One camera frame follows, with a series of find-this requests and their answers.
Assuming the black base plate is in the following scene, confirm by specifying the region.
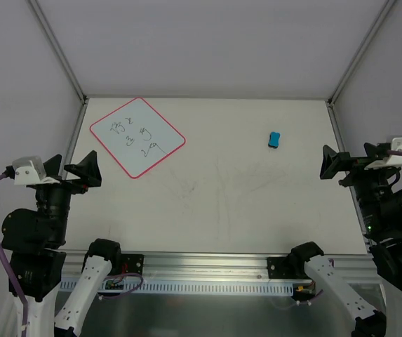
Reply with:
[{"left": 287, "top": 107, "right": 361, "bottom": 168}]
[
  {"left": 120, "top": 253, "right": 145, "bottom": 275},
  {"left": 267, "top": 256, "right": 296, "bottom": 279}
]

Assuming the aluminium mounting rail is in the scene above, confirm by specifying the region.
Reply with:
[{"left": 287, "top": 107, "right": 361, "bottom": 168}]
[{"left": 62, "top": 249, "right": 377, "bottom": 282}]

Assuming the white slotted cable duct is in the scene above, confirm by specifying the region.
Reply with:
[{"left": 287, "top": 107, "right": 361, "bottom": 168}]
[{"left": 60, "top": 277, "right": 294, "bottom": 296}]

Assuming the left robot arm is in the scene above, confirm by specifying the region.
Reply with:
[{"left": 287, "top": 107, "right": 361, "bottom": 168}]
[{"left": 1, "top": 151, "right": 122, "bottom": 336}]

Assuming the left aluminium frame post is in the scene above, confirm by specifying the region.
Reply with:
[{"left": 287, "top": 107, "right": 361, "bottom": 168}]
[{"left": 26, "top": 0, "right": 87, "bottom": 105}]

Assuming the blue whiteboard eraser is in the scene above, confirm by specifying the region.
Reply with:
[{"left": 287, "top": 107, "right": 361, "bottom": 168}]
[{"left": 268, "top": 132, "right": 281, "bottom": 149}]

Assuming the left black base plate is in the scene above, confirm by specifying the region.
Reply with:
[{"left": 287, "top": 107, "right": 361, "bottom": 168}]
[{"left": 120, "top": 253, "right": 145, "bottom": 275}]

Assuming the pink-framed whiteboard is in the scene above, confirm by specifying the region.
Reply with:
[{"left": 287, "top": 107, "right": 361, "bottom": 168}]
[{"left": 89, "top": 98, "right": 186, "bottom": 179}]

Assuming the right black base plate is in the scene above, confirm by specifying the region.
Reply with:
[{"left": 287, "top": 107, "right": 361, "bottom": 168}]
[{"left": 267, "top": 256, "right": 296, "bottom": 279}]

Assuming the right aluminium frame post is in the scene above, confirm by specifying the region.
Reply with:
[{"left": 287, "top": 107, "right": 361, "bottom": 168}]
[{"left": 327, "top": 0, "right": 397, "bottom": 107}]

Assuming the aluminium frame post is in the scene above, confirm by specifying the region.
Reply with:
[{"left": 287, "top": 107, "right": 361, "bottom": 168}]
[
  {"left": 327, "top": 0, "right": 397, "bottom": 107},
  {"left": 26, "top": 0, "right": 87, "bottom": 105}
]

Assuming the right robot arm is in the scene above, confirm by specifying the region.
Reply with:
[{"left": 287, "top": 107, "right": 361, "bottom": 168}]
[{"left": 283, "top": 138, "right": 402, "bottom": 336}]

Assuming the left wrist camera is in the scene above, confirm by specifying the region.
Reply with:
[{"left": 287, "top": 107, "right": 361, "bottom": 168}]
[{"left": 12, "top": 156, "right": 59, "bottom": 186}]

